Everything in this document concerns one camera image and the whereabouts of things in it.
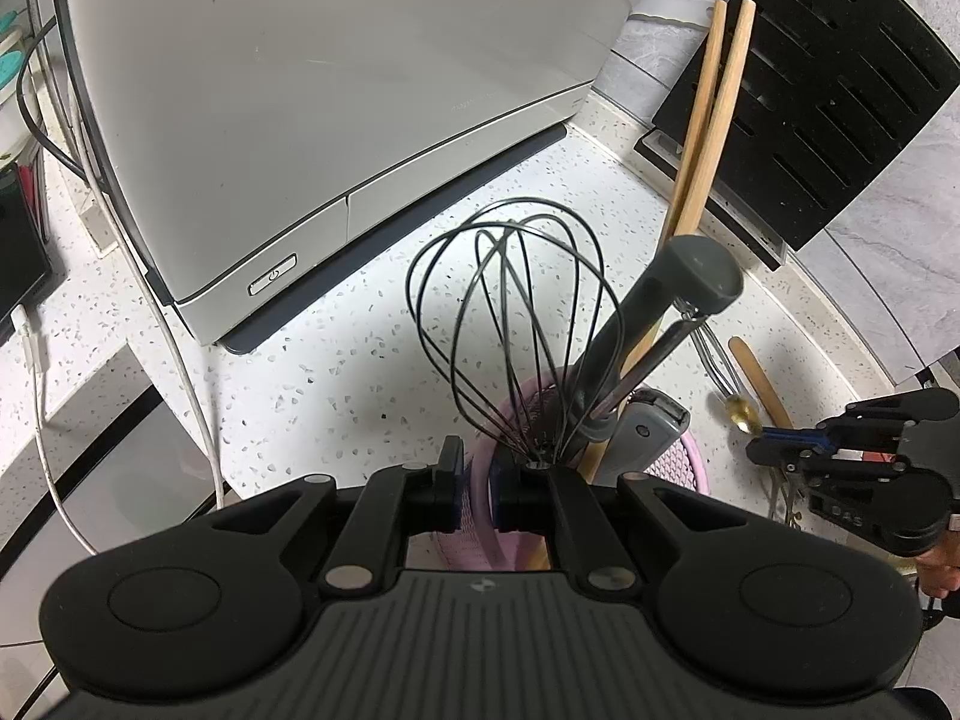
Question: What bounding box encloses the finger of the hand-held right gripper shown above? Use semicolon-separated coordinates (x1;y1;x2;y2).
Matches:
817;386;960;458
745;427;912;492

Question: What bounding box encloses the white teal container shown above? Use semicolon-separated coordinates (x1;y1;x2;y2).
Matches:
0;9;35;158

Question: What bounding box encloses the person's right hand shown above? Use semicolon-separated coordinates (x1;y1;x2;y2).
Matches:
921;536;960;599

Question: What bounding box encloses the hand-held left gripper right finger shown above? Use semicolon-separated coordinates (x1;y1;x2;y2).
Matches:
489;457;740;590

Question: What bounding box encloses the thin metal wire utensil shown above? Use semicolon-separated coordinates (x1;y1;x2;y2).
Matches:
690;322;740;402

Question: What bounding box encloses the black power cable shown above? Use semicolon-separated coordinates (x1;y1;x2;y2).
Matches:
19;15;95;181

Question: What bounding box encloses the white countertop appliance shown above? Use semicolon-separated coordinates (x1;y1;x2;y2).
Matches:
56;0;672;353

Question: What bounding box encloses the white power cord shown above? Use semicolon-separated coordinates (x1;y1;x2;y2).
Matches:
71;112;226;511

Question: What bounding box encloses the black phone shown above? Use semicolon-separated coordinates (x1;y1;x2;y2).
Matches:
0;165;57;331

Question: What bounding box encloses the gold spoon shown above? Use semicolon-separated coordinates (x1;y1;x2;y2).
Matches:
724;396;781;440

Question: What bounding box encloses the grey handled utensil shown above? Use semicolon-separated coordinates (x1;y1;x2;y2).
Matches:
574;235;743;443

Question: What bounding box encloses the metal wire whisk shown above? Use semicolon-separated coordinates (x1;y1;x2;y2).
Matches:
405;197;607;466

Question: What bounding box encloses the dark metal utensil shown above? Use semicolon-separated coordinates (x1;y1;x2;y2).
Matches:
765;461;807;530

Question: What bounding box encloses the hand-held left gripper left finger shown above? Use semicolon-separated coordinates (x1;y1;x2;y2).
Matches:
210;435;466;590

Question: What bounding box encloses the pink mesh basket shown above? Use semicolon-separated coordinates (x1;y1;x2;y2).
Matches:
450;375;710;571

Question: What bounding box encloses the grey white kitchen gadget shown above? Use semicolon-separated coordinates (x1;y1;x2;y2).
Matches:
611;388;691;485

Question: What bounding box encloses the black knife block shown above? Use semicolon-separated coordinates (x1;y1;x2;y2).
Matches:
634;0;960;271

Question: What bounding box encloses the white charging cable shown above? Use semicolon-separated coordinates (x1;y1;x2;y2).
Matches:
11;307;98;556

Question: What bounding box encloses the steel handled utensil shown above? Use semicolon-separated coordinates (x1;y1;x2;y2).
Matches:
596;304;710;421

